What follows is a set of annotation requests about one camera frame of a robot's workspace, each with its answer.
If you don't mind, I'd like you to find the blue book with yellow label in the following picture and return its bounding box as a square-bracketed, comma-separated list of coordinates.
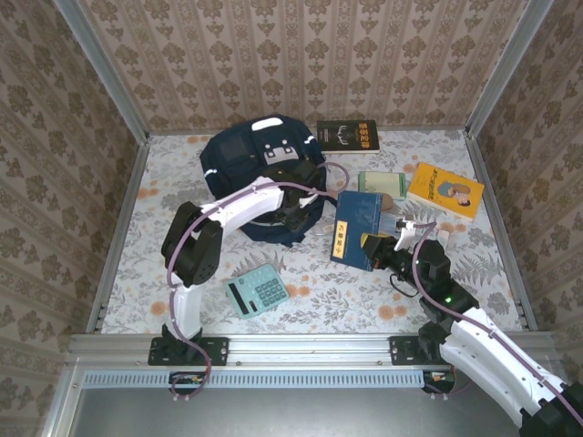
[329, 189, 386, 273]

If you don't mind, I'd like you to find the black book with gold print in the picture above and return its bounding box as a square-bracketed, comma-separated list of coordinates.
[316, 119, 381, 155]

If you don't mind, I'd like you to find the navy blue backpack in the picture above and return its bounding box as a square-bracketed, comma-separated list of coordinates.
[199, 114, 330, 249]

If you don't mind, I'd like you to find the green spiral notebook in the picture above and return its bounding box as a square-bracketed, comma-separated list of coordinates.
[357, 170, 408, 202]

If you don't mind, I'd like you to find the yellow illustrated book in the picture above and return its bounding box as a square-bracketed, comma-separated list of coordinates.
[405, 162, 486, 223]

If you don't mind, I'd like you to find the teal calculator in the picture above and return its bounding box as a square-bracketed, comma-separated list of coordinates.
[224, 262, 291, 320]

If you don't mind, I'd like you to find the floral tablecloth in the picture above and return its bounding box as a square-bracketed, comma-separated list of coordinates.
[100, 128, 525, 336]

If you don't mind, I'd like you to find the grey metal panel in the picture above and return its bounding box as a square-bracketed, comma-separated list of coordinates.
[43, 368, 583, 437]

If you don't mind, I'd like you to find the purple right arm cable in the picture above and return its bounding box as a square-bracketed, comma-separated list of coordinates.
[406, 220, 583, 413]

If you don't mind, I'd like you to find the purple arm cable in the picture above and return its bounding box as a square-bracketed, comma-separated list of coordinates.
[166, 161, 351, 401]
[406, 220, 583, 413]

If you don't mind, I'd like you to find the aluminium side rail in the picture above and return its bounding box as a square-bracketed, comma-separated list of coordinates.
[85, 131, 151, 333]
[463, 129, 541, 332]

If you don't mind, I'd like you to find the aluminium frame rail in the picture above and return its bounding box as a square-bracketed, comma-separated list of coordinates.
[67, 331, 559, 368]

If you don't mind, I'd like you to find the slotted grey cable duct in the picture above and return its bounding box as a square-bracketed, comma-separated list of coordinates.
[81, 369, 432, 389]

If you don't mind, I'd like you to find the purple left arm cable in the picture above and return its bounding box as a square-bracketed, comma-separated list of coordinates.
[166, 161, 351, 401]

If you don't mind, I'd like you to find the aluminium frame post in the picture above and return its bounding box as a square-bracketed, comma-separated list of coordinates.
[53, 0, 150, 140]
[465, 0, 557, 137]

